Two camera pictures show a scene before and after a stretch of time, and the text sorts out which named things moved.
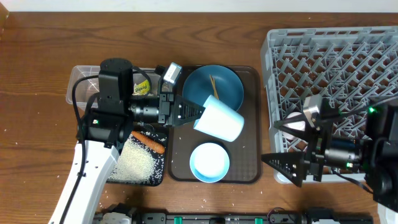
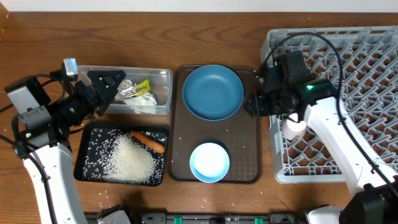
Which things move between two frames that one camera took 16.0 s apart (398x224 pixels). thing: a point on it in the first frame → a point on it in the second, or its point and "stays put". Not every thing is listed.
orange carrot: x=148 y=143 stays put
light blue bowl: x=209 y=162 stays put
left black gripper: x=168 y=109 → x=102 y=100
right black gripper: x=319 y=144 → x=258 y=107
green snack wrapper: x=142 y=88 stays put
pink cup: x=298 y=125 stays put
